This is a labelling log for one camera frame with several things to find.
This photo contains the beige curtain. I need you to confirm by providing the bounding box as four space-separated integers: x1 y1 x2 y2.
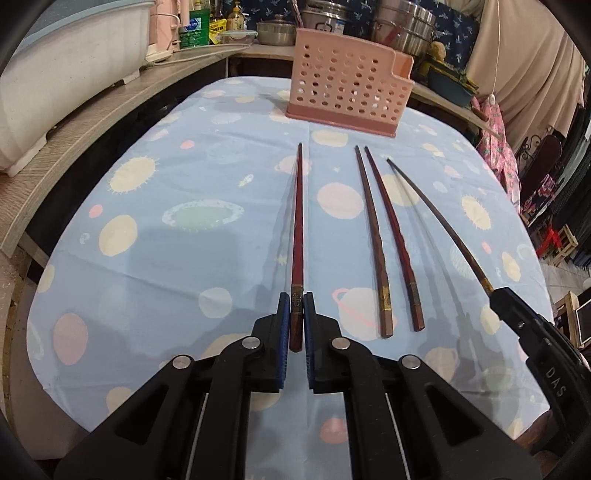
467 1 585 149

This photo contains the clear lidded food container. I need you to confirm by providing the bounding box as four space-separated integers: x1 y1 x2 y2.
218 30 257 45

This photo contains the small steel lidded pot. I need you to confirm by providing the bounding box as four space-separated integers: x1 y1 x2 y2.
256 15 297 47

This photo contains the pink floral cloth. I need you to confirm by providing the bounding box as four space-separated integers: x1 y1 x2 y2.
472 95 521 212

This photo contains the large steel steamer pot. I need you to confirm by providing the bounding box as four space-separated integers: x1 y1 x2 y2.
372 0 436 57

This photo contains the red plastic stool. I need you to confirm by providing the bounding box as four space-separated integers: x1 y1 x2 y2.
536 225 579 266

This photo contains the bright red chopstick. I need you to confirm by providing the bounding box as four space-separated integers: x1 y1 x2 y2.
384 22 404 46

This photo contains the white dish drainer tub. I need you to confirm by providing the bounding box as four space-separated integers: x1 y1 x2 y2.
1 1 154 177

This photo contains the maroon chopstick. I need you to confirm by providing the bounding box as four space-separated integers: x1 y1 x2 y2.
363 146 425 332

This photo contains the dark blue plastic basin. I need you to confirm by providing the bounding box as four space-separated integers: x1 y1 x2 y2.
428 64 478 108

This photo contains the yellow bottle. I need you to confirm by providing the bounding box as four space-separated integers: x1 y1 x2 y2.
226 0 245 31

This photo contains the steel rice cooker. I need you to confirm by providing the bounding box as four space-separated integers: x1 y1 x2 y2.
301 0 349 35

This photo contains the pink electric kettle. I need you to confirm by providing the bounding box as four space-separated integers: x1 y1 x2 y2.
145 0 191 63

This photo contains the wooden counter shelf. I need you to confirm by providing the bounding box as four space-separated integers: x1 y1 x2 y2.
0 42 505 259

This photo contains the white power cable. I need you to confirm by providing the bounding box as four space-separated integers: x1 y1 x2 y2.
147 11 253 66

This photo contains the pink perforated utensil holder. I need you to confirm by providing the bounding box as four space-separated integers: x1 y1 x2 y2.
286 28 415 138

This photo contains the brown chopstick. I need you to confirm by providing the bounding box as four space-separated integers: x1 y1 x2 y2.
355 145 394 338
387 158 494 297

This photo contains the navy leaf pattern cloth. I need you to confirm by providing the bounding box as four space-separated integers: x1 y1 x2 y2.
240 0 482 69

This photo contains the blue planet pattern tablecloth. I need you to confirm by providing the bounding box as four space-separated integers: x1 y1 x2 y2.
27 77 551 437

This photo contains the green box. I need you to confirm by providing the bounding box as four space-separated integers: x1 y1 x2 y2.
179 9 211 49

